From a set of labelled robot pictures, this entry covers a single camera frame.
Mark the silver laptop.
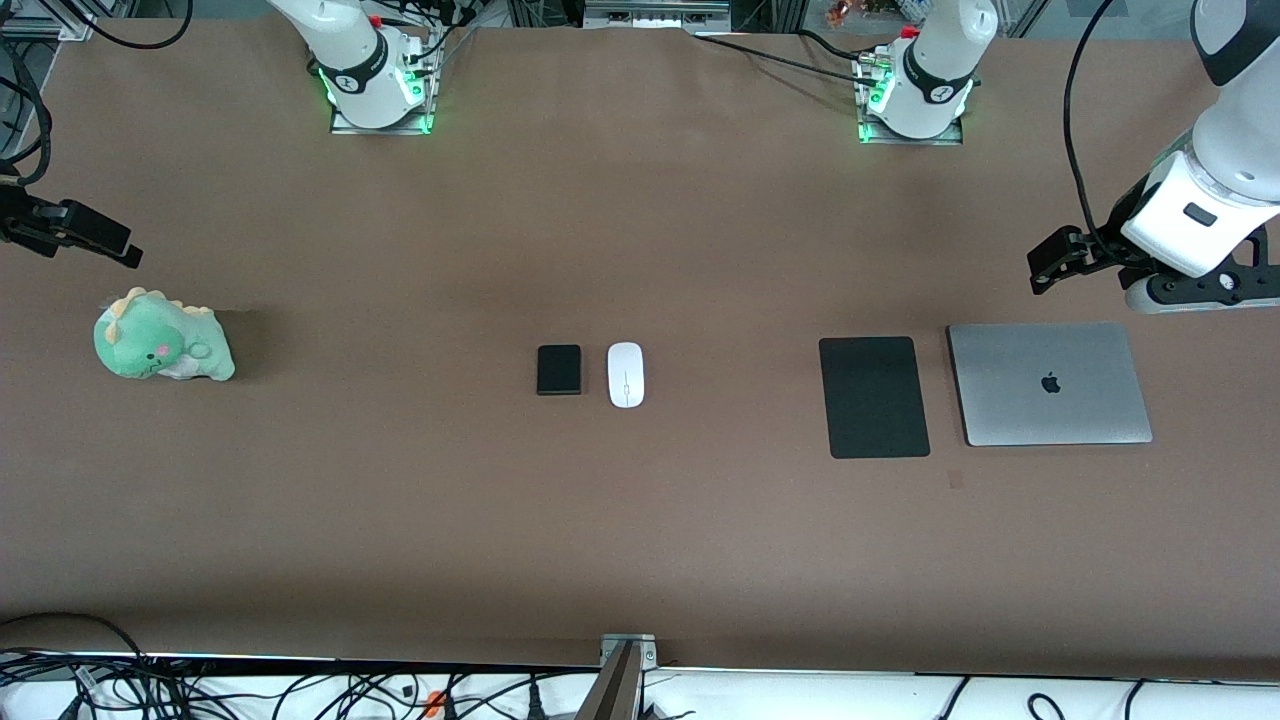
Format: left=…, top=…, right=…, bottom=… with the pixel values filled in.
left=946, top=321, right=1155, bottom=448

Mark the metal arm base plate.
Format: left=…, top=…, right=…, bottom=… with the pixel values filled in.
left=858, top=112, right=965, bottom=147
left=328, top=96, right=437, bottom=137

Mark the black floor cable loop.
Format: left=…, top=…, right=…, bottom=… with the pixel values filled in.
left=0, top=611, right=153, bottom=720

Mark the green plush dinosaur toy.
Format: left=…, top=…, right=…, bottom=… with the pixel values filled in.
left=94, top=287, right=237, bottom=384

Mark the small black hard drive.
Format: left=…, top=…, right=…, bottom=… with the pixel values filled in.
left=536, top=344, right=583, bottom=397

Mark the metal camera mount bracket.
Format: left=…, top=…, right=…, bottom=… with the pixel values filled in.
left=578, top=632, right=659, bottom=720

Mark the black mouse pad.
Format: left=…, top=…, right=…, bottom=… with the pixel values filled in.
left=818, top=335, right=932, bottom=460

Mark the white computer mouse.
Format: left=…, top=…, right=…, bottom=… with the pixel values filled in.
left=606, top=341, right=646, bottom=410

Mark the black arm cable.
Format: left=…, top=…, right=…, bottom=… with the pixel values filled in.
left=1062, top=0, right=1126, bottom=256

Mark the black table cable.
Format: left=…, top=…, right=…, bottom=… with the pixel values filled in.
left=694, top=32, right=881, bottom=85

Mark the black looping cable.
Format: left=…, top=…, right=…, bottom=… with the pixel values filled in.
left=58, top=0, right=194, bottom=51

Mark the grey control box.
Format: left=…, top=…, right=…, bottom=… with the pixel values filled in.
left=582, top=0, right=733, bottom=33

